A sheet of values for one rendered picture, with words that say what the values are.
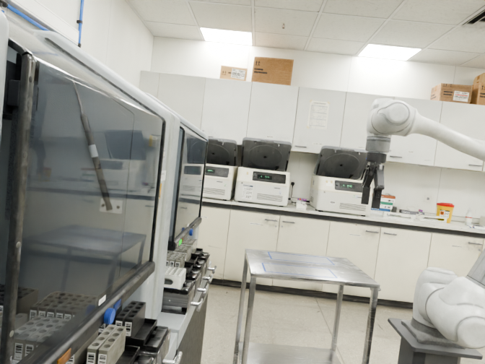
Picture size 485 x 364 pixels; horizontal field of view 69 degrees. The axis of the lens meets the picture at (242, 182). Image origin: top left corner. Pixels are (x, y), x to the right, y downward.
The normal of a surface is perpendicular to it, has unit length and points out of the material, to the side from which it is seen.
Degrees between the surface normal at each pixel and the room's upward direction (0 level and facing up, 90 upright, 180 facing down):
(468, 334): 96
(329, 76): 90
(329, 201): 90
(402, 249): 90
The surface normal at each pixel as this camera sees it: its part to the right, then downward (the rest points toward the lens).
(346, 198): -0.05, 0.05
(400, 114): -0.29, -0.03
